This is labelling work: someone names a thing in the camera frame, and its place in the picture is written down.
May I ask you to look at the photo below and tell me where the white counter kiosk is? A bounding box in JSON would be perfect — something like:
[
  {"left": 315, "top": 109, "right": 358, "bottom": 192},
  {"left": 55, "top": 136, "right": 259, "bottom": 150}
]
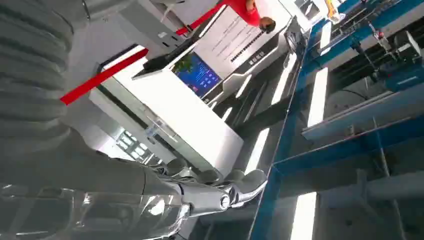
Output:
[{"left": 88, "top": 43, "right": 245, "bottom": 178}]

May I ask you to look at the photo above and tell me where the blue steel rack frame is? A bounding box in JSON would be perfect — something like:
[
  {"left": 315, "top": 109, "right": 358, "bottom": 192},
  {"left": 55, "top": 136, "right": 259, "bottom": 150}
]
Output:
[{"left": 248, "top": 0, "right": 424, "bottom": 240}]

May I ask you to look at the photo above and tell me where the white ceiling light panel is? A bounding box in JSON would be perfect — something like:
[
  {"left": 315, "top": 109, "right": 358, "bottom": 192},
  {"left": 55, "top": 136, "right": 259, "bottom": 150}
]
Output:
[
  {"left": 270, "top": 52, "right": 298, "bottom": 106},
  {"left": 307, "top": 67, "right": 329, "bottom": 129},
  {"left": 244, "top": 128, "right": 271, "bottom": 175},
  {"left": 290, "top": 192, "right": 318, "bottom": 240}
]

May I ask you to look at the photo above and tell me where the red barrier strip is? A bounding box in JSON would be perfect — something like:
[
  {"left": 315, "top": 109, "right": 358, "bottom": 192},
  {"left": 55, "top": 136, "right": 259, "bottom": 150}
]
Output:
[{"left": 60, "top": 0, "right": 230, "bottom": 106}]

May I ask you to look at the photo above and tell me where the person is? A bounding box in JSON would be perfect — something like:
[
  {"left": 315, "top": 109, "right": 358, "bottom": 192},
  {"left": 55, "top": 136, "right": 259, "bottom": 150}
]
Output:
[{"left": 225, "top": 0, "right": 277, "bottom": 34}]

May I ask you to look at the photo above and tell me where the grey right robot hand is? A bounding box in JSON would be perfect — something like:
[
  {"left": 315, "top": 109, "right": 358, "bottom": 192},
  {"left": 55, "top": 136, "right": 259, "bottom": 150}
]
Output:
[{"left": 0, "top": 129, "right": 269, "bottom": 240}]

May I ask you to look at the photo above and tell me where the white board with text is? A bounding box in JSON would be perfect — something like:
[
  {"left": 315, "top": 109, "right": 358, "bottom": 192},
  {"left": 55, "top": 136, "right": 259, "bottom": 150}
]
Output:
[{"left": 193, "top": 5, "right": 293, "bottom": 80}]

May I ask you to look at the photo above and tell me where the blue monitor screen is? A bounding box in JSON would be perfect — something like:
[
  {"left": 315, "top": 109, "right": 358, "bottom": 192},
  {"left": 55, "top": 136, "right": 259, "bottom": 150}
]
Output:
[{"left": 171, "top": 52, "right": 223, "bottom": 99}]

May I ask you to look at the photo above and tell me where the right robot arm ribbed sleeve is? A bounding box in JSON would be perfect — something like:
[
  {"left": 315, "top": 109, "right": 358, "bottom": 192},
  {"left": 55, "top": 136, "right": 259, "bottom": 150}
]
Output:
[{"left": 0, "top": 0, "right": 91, "bottom": 160}]

